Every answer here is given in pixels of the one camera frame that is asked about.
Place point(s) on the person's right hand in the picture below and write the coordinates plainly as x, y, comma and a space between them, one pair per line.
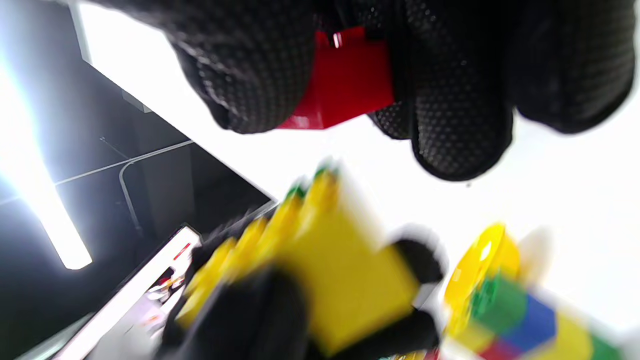
250, 60

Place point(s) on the red square toy brick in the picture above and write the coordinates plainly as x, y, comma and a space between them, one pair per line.
350, 80

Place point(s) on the cube shaped toy brick stack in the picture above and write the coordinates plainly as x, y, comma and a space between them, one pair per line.
525, 320

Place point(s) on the yellow plastic bowl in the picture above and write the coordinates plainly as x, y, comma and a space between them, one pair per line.
480, 260

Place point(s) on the ceiling light strip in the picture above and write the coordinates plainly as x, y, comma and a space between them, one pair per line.
55, 225

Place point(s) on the person's left hand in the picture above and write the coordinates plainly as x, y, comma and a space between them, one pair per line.
250, 325

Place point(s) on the stepped toy brick stack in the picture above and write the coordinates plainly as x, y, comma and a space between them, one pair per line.
345, 275

